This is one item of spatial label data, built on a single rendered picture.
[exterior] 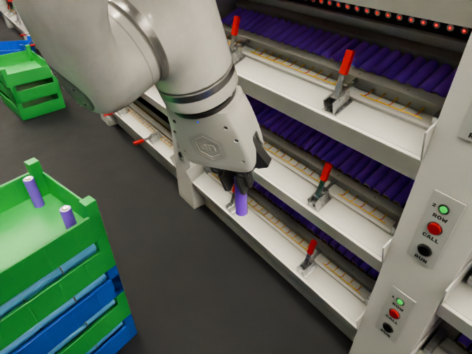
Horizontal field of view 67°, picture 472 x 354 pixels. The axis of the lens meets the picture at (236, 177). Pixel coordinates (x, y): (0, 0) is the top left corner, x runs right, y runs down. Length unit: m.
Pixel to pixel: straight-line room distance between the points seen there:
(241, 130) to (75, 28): 0.20
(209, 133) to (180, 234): 0.71
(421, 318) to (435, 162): 0.27
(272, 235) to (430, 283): 0.41
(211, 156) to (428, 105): 0.31
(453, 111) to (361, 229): 0.28
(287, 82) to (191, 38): 0.37
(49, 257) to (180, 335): 0.39
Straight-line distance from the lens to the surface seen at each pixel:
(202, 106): 0.36
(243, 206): 0.53
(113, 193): 1.28
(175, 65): 0.32
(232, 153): 0.41
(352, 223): 0.67
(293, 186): 0.73
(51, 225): 0.71
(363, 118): 0.57
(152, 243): 1.07
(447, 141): 0.49
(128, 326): 0.87
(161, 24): 0.31
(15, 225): 0.75
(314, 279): 0.83
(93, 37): 0.25
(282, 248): 0.88
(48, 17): 0.25
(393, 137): 0.54
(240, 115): 0.38
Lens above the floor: 0.77
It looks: 37 degrees down
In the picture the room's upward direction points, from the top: straight up
